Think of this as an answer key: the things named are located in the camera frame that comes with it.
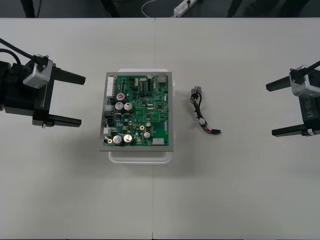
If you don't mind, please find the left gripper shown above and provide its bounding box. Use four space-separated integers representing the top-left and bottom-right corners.
3 63 87 128

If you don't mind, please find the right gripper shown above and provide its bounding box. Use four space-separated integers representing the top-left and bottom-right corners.
265 76 320 138

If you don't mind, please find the cable bundle with metal plug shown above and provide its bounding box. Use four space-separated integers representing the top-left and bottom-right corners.
189 85 222 136

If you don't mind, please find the milky plastic box with lid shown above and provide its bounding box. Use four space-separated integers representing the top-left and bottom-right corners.
108 68 176 165

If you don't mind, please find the white power strip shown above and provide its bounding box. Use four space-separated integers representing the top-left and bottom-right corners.
173 0 198 18

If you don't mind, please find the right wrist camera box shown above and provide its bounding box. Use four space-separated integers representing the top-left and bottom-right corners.
289 64 320 97

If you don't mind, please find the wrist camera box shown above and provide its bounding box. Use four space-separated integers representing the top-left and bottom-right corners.
289 64 320 97
22 54 55 89

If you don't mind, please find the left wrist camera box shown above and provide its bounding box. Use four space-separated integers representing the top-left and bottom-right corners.
22 54 55 89

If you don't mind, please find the black right camera cable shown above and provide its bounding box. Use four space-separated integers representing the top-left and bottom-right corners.
289 59 320 76

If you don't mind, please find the black camera cable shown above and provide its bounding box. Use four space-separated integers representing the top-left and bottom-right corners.
289 59 320 76
0 37 48 66

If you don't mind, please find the black left camera cable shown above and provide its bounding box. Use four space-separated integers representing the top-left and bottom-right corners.
0 37 48 66

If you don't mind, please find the green circuit board grey frame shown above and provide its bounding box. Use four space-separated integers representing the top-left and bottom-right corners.
99 71 175 152

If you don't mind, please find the thin white cable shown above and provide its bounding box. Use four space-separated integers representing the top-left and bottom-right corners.
141 0 177 19

